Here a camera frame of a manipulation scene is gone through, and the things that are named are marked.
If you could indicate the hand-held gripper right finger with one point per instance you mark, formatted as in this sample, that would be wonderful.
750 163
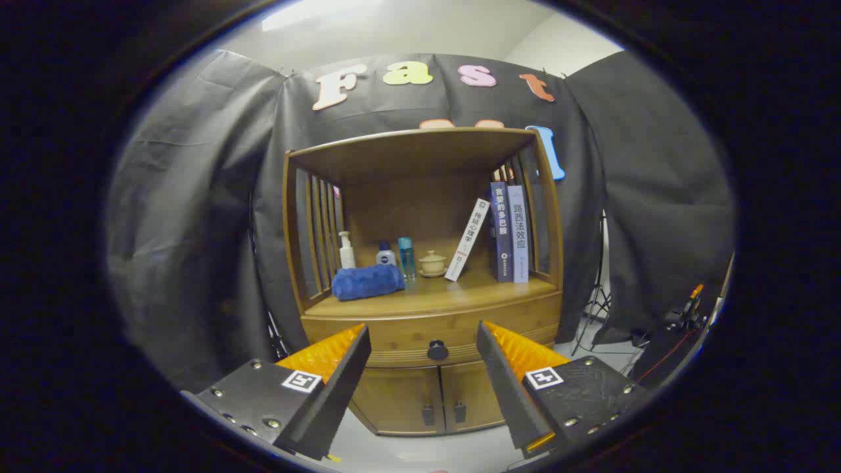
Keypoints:
502 387

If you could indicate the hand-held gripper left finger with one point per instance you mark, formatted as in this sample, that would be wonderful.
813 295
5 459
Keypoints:
341 387

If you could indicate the black round drawer knob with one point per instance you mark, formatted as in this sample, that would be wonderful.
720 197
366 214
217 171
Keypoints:
437 351

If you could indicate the wooden drawer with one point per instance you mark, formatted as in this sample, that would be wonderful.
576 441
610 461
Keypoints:
394 328

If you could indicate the wooden countertop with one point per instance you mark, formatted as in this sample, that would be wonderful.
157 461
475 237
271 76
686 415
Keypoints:
460 295

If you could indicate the wooden cabinet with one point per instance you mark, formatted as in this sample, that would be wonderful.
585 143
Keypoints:
407 154

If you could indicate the rolled blue towel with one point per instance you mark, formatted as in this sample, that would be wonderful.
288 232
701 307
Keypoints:
364 282

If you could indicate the white pump bottle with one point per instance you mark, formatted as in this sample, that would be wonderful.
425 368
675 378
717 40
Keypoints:
347 256

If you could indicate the black light stand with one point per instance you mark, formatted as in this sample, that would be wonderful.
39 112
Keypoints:
598 295

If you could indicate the white bottle with blue cap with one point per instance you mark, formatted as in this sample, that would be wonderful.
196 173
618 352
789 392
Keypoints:
386 257

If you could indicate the beige lidded teacup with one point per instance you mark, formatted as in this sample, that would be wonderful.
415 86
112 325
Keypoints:
432 264

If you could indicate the clear blue bottle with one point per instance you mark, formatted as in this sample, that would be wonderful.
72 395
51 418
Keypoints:
406 259

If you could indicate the white book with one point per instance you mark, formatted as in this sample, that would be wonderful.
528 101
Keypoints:
468 238

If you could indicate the dark blue book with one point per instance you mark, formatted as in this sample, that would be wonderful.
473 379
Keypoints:
501 230

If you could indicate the pale grey-blue book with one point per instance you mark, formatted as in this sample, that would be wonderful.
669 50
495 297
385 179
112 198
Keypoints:
519 230

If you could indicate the orange and black clamp tool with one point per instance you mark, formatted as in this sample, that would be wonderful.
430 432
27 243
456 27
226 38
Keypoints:
690 309

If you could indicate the black backdrop cloth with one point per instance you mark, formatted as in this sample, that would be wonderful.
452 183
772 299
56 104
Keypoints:
197 230

